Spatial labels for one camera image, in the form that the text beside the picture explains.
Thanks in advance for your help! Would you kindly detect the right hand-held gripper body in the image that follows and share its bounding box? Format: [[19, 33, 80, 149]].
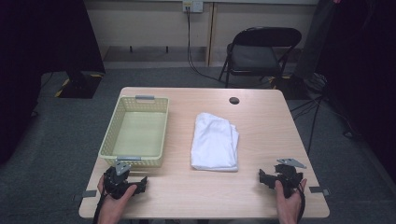
[[274, 158, 308, 199]]

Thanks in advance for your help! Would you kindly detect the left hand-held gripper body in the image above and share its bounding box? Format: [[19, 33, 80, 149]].
[[103, 160, 139, 201]]

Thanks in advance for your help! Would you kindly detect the pale yellow perforated plastic basket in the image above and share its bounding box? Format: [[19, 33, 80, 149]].
[[98, 94, 171, 168]]

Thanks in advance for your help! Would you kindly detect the white cloth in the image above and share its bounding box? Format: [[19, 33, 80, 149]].
[[190, 112, 240, 173]]

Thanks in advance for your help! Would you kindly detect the person's left hand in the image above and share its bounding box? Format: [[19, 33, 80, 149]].
[[97, 175, 138, 224]]

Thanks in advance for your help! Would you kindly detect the person's right hand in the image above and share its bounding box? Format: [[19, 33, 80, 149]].
[[275, 177, 308, 224]]

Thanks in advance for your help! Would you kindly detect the grey tape strip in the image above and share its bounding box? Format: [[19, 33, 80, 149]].
[[72, 189, 98, 202], [308, 185, 331, 197]]

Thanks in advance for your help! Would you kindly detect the black tripod stand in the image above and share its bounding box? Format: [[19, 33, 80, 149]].
[[289, 92, 327, 156]]

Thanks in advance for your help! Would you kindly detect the black stand base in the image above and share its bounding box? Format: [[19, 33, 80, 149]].
[[54, 69, 104, 100]]

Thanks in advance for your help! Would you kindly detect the black folding chair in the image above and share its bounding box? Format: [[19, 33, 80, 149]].
[[219, 26, 303, 89]]

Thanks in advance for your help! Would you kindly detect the black curtain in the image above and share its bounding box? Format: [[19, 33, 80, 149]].
[[316, 0, 396, 183], [0, 0, 106, 166]]

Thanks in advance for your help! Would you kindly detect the grey hanging cloth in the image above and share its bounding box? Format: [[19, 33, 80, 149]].
[[293, 0, 339, 80]]

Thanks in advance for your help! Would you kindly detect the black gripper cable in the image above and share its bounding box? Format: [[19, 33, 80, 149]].
[[296, 185, 307, 224]]

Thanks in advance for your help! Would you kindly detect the black power cable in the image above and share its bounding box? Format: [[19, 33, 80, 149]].
[[185, 8, 275, 90]]

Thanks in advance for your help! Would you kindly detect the white wall socket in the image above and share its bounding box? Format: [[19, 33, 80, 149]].
[[182, 0, 205, 14]]

